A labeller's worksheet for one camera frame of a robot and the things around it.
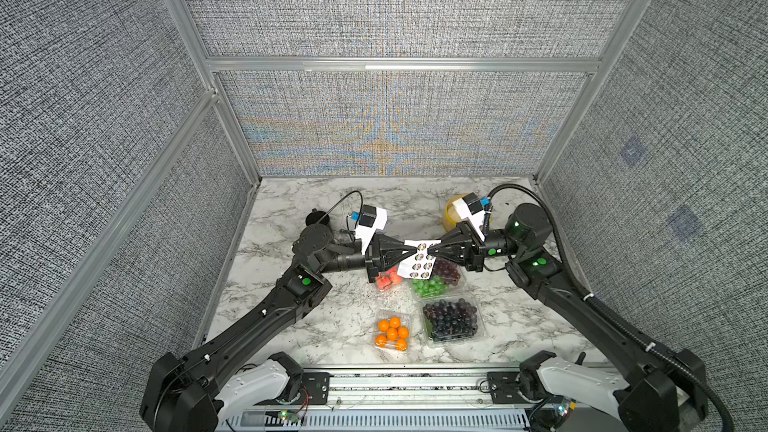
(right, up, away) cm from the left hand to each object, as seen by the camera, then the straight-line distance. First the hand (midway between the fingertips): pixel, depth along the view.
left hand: (419, 251), depth 59 cm
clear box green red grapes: (+11, -14, +29) cm, 34 cm away
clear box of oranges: (-4, -25, +21) cm, 33 cm away
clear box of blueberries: (+11, -21, +20) cm, 31 cm away
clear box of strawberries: (-6, -13, +30) cm, 33 cm away
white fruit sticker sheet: (0, -4, +4) cm, 5 cm away
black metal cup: (-29, +5, +38) cm, 48 cm away
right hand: (+3, 0, +1) cm, 3 cm away
